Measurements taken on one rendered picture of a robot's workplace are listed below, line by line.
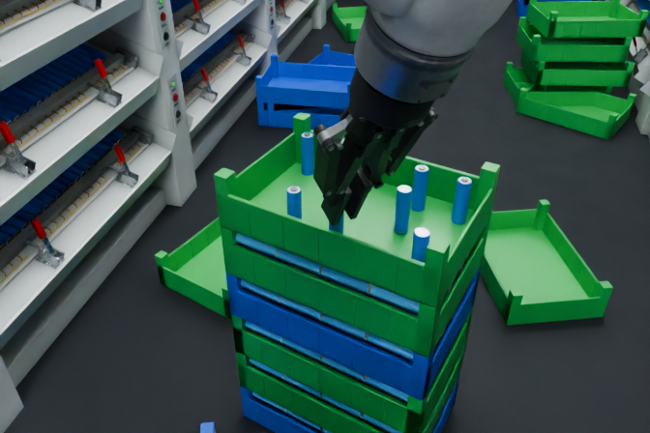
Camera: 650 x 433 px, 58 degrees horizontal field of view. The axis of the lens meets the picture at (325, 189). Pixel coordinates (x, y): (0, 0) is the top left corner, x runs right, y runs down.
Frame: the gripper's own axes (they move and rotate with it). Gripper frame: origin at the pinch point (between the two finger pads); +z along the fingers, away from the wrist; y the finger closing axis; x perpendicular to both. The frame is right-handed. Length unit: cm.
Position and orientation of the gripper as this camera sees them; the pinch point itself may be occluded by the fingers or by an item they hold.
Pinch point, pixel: (344, 196)
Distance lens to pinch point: 67.2
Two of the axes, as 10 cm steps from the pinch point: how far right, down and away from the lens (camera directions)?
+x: -4.5, -7.9, 4.2
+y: 8.7, -2.8, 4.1
